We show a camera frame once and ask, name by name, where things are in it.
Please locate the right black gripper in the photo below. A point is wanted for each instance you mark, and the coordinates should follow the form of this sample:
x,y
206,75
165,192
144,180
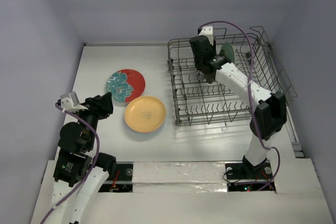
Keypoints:
x,y
201,67

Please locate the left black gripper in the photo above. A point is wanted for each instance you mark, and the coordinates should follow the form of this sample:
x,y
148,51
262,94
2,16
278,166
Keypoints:
x,y
102,104

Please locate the white plate red teal pattern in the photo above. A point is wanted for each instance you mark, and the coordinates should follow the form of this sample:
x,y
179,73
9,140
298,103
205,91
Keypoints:
x,y
125,85

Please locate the yellow plate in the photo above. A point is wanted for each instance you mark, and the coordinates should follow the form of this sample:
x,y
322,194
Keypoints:
x,y
145,114

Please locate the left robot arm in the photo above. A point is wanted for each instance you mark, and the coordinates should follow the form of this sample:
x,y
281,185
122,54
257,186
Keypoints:
x,y
81,168

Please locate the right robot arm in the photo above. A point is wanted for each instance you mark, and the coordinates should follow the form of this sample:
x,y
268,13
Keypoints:
x,y
268,109

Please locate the teal patterned plate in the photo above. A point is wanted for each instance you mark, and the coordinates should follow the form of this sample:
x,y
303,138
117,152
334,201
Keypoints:
x,y
200,76

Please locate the dark olive plate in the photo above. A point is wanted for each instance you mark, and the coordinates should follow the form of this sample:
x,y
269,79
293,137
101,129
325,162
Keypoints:
x,y
210,78

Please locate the green plate dark motif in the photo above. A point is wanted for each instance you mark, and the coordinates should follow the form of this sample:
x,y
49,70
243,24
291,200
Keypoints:
x,y
227,50

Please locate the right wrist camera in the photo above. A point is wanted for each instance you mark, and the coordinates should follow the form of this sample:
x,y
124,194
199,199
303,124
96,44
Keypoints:
x,y
208,32

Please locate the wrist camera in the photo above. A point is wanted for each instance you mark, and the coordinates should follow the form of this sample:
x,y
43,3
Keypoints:
x,y
208,32
70,102

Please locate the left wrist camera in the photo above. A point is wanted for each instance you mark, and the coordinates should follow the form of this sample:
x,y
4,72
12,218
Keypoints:
x,y
70,102

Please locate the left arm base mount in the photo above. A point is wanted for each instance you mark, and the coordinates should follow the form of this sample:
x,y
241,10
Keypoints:
x,y
120,181

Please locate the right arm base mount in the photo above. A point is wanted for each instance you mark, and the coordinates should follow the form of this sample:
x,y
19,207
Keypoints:
x,y
240,176

